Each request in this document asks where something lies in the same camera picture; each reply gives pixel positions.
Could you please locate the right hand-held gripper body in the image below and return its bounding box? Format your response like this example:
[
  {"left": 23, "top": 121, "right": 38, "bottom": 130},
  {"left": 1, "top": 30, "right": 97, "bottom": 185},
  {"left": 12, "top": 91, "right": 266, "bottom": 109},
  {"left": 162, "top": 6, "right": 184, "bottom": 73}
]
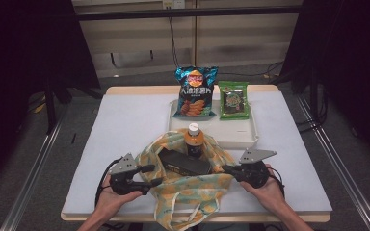
[{"left": 237, "top": 147, "right": 278, "bottom": 190}]

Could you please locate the white table sheet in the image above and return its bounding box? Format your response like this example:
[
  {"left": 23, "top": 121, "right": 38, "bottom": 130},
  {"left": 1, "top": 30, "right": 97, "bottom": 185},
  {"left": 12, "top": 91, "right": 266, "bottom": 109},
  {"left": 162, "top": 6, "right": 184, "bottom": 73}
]
[{"left": 61, "top": 90, "right": 333, "bottom": 217}]

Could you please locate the person's right hand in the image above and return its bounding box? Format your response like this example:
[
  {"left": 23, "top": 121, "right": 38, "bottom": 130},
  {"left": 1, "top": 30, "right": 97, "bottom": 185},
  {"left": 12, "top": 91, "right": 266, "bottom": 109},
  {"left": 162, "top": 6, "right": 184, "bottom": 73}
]
[{"left": 239, "top": 165, "right": 287, "bottom": 213}]

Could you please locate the black metal stand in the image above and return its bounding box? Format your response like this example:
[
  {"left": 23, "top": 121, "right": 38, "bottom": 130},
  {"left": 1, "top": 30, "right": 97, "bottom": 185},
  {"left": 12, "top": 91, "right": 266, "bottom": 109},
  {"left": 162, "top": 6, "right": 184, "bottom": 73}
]
[{"left": 42, "top": 83, "right": 59, "bottom": 135}]

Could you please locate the long desk with black edge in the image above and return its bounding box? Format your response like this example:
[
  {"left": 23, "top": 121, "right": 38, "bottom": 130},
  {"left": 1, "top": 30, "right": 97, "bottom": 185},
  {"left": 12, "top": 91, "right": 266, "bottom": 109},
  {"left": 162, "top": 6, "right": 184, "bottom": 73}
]
[{"left": 76, "top": 5, "right": 304, "bottom": 22}]

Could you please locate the white wall socket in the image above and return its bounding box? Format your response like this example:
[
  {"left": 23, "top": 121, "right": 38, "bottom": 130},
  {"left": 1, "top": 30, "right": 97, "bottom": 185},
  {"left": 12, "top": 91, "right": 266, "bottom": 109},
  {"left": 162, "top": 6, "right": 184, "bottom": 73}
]
[{"left": 162, "top": 0, "right": 187, "bottom": 10}]

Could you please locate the left hand-held gripper cable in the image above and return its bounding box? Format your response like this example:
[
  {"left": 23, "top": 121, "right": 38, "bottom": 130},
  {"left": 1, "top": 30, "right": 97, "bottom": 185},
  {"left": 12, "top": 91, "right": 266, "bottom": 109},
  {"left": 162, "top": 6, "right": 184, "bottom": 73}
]
[{"left": 93, "top": 156, "right": 123, "bottom": 207}]

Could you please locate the orange drink bottle white cap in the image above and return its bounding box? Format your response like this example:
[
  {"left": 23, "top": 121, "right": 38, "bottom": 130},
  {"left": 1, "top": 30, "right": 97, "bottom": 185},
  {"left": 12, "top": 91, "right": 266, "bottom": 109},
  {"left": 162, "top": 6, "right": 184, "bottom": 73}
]
[{"left": 183, "top": 122, "right": 205, "bottom": 159}]

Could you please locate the hand-held gripper cable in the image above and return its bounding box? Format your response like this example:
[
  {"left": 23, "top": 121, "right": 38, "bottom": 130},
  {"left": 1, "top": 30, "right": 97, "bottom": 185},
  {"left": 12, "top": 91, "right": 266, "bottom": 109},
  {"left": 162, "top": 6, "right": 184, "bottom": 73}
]
[
  {"left": 267, "top": 166, "right": 286, "bottom": 197},
  {"left": 93, "top": 156, "right": 123, "bottom": 207}
]

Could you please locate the right hand-held gripper cable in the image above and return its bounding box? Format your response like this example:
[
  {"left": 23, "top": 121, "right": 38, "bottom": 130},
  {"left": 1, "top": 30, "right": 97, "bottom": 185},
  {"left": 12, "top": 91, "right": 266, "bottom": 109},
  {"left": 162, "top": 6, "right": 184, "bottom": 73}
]
[{"left": 267, "top": 166, "right": 286, "bottom": 197}]

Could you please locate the black hanging wall cable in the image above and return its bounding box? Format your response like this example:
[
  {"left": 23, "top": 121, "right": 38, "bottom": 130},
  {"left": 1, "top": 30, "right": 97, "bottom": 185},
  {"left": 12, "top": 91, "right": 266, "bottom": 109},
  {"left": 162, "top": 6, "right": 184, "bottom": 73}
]
[{"left": 169, "top": 16, "right": 179, "bottom": 69}]

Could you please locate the black curtain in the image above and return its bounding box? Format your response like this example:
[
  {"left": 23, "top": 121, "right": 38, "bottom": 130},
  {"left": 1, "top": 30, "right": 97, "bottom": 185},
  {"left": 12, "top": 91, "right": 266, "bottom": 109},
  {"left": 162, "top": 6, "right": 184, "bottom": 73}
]
[
  {"left": 0, "top": 0, "right": 101, "bottom": 192},
  {"left": 283, "top": 0, "right": 370, "bottom": 169}
]

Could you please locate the orange slice print cloth bag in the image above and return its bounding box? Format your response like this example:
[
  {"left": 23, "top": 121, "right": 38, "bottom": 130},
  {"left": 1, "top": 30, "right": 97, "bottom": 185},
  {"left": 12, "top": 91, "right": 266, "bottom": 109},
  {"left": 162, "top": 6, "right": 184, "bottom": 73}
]
[{"left": 134, "top": 128, "right": 237, "bottom": 231}]

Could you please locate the green snack packet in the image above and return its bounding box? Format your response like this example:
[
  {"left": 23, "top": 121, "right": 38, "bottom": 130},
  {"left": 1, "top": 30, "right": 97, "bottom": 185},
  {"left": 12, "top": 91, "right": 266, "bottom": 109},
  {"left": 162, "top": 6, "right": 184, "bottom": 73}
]
[{"left": 217, "top": 80, "right": 251, "bottom": 121}]

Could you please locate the metal floor rail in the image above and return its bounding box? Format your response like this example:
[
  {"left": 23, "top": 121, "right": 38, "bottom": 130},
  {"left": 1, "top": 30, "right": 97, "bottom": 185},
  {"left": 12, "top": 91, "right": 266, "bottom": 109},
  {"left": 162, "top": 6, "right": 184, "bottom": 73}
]
[
  {"left": 296, "top": 95, "right": 370, "bottom": 231},
  {"left": 0, "top": 116, "right": 65, "bottom": 231}
]

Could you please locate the black floor cable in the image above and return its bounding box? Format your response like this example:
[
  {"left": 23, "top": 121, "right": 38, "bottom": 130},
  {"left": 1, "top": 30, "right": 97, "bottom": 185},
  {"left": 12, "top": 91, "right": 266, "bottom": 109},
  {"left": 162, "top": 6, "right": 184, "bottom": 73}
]
[{"left": 217, "top": 60, "right": 285, "bottom": 79}]

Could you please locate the white plastic tray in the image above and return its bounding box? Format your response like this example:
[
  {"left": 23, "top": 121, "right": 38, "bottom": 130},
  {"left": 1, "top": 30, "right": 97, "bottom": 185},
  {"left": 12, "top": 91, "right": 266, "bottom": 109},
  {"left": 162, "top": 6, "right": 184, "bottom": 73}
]
[{"left": 167, "top": 97, "right": 260, "bottom": 151}]

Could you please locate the person's left hand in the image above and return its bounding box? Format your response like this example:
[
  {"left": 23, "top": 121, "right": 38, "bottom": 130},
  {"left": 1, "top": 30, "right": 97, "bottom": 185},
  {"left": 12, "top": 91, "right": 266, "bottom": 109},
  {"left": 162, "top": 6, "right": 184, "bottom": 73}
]
[{"left": 93, "top": 175, "right": 143, "bottom": 222}]

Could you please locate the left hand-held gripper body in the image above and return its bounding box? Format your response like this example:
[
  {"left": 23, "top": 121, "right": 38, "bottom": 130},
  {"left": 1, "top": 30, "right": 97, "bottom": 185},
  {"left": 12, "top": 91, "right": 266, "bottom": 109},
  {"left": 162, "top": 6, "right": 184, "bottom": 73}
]
[{"left": 108, "top": 152, "right": 149, "bottom": 196}]

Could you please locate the blue potato chip bag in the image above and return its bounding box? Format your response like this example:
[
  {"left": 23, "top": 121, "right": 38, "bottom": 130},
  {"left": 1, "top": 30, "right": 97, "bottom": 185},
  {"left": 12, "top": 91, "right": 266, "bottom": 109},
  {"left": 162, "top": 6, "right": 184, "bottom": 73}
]
[{"left": 173, "top": 65, "right": 220, "bottom": 118}]

